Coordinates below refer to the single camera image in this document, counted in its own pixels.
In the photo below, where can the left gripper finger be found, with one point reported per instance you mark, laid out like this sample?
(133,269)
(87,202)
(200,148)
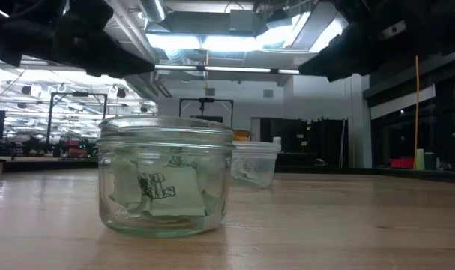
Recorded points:
(114,60)

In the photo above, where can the clear glass jar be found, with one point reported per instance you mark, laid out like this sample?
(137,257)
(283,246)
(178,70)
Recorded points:
(167,127)

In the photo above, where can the black cabinet row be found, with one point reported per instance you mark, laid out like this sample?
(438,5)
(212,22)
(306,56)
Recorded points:
(306,142)

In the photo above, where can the long tube light bar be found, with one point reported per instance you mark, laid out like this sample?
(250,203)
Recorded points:
(234,69)

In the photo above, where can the red bin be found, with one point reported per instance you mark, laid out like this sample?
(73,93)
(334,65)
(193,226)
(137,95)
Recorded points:
(401,163)

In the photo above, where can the silver ventilation duct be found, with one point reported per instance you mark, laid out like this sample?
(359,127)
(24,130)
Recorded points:
(152,9)

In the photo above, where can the amber glass mug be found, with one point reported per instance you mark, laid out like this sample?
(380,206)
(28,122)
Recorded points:
(243,135)

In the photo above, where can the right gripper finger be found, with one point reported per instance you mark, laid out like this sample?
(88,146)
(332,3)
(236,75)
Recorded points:
(339,56)

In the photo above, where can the black gantry frame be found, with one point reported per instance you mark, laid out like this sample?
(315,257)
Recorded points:
(206,100)
(79,93)

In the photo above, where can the pale green cup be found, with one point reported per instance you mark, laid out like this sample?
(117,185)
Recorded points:
(419,159)

